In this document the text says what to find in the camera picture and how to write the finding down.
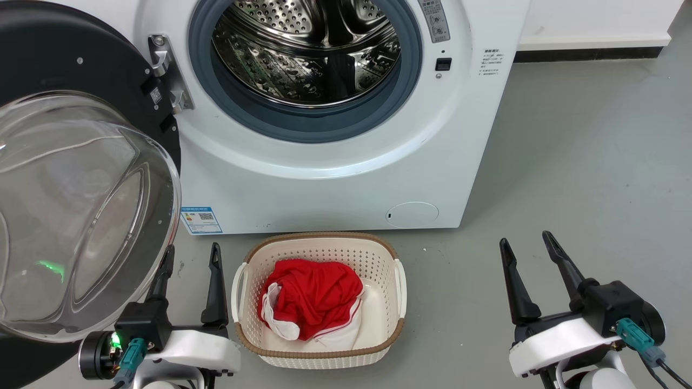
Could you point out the blue energy label sticker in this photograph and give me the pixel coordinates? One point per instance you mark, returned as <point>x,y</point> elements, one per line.
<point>201,220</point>

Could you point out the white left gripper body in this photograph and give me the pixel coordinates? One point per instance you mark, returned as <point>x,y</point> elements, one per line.
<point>200,348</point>

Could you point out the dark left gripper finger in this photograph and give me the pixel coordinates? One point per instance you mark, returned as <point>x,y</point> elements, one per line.
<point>217,292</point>
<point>161,281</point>

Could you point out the black round glass washer door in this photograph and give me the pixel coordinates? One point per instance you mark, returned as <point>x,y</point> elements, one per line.
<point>54,54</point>

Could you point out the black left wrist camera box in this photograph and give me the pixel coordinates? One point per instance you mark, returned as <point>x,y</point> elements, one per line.
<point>143,321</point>

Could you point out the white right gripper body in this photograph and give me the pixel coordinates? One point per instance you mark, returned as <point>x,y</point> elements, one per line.
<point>557,340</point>

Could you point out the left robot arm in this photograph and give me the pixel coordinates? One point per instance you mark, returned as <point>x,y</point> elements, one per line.
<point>162,384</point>

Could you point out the perforated steel washer drum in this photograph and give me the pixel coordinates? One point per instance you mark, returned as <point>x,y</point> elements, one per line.
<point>259,59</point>

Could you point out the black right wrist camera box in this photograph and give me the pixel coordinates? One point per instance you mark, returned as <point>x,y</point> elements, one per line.
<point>613,302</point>

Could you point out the white wall ledge trim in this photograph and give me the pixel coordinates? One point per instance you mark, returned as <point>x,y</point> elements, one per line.
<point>594,42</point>

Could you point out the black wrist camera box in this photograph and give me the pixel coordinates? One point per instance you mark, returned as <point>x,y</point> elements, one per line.
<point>143,321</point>
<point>613,302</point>

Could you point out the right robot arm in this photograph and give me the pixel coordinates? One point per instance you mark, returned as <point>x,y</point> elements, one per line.
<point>600,381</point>

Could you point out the teal right camera connector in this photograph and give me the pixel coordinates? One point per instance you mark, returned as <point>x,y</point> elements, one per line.
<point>632,332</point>

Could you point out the teal camera connector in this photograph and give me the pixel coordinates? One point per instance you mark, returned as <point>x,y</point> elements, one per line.
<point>632,332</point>
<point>132,356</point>

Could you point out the black baseboard strip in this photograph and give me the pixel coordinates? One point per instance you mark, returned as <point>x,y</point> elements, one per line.
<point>589,54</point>

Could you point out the white text sticker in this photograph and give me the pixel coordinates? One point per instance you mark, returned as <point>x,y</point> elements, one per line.
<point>491,62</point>

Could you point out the white front-load washing machine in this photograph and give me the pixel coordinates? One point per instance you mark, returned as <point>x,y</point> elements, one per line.
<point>324,200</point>

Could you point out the teal left camera connector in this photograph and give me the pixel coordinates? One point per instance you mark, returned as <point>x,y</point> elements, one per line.
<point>132,356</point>

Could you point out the grey warning label sticker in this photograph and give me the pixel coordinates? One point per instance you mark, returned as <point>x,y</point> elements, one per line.
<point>435,20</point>

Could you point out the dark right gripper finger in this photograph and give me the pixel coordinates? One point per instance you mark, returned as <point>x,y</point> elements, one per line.
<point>565,267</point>
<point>519,292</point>

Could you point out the cream plastic laundry basket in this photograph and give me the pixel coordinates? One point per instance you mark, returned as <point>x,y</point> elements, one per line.
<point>378,254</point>

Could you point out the silver metal door hinge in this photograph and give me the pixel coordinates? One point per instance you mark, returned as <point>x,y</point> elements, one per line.
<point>162,59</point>

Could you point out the round white filter cover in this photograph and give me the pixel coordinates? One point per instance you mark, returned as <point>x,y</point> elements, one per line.
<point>412,215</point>

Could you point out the black door lock slot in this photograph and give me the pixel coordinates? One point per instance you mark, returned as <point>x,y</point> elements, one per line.
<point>443,64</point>

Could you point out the red and white garment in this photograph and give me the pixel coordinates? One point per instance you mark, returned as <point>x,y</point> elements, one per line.
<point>311,294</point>

